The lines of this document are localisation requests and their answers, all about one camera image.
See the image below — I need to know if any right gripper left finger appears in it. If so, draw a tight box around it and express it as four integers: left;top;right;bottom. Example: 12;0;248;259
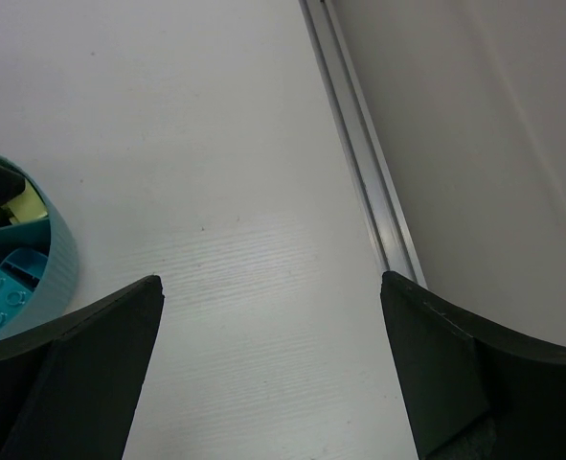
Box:
0;275;164;459

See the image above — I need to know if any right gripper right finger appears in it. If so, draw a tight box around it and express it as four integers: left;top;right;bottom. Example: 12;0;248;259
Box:
380;271;566;459

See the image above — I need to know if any teal round divided container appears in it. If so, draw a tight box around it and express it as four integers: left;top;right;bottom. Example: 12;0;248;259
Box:
0;155;79;341

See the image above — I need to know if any light green sloped brick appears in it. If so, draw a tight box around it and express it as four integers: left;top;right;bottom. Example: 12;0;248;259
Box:
0;189;48;226

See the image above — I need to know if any teal rounded lego piece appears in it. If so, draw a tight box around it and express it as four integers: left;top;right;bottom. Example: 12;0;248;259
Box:
0;248;48;290

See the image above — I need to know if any aluminium rail right edge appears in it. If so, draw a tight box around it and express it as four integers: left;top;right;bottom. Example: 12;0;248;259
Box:
300;1;427;288

